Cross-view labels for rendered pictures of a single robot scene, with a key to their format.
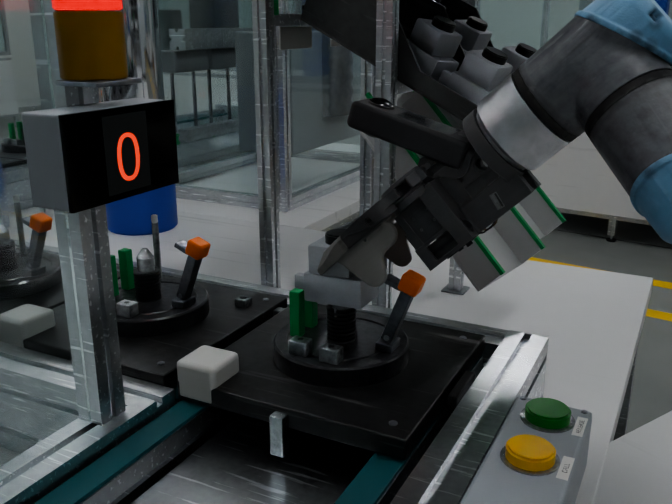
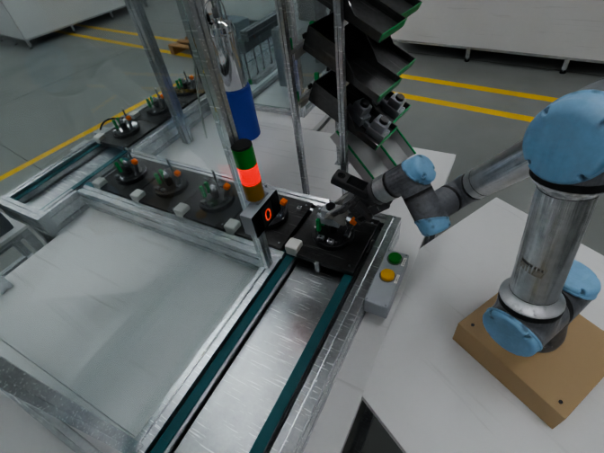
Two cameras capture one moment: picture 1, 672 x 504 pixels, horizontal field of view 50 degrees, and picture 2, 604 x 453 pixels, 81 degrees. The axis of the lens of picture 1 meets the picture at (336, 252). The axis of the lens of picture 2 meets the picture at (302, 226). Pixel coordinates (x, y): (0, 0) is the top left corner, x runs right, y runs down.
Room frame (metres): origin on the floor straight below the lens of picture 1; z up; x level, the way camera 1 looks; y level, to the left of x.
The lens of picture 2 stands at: (-0.12, -0.02, 1.84)
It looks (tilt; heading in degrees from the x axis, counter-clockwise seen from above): 45 degrees down; 8
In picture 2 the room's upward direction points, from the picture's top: 9 degrees counter-clockwise
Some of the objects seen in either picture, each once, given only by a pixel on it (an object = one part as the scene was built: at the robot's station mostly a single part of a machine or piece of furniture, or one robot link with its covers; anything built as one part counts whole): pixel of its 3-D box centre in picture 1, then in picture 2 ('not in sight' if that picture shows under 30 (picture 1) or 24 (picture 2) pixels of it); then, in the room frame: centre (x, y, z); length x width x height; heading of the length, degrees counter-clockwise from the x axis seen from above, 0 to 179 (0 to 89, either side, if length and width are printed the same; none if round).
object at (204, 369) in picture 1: (208, 374); (294, 246); (0.65, 0.13, 0.97); 0.05 x 0.05 x 0.04; 63
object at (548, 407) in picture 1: (547, 417); (395, 258); (0.58, -0.19, 0.96); 0.04 x 0.04 x 0.02
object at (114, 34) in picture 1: (91, 45); (253, 188); (0.57, 0.19, 1.29); 0.05 x 0.05 x 0.05
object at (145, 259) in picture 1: (146, 279); (267, 207); (0.80, 0.22, 1.01); 0.24 x 0.24 x 0.13; 63
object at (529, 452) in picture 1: (529, 456); (387, 275); (0.52, -0.16, 0.96); 0.04 x 0.04 x 0.02
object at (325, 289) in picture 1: (332, 264); (328, 212); (0.69, 0.00, 1.07); 0.08 x 0.04 x 0.07; 63
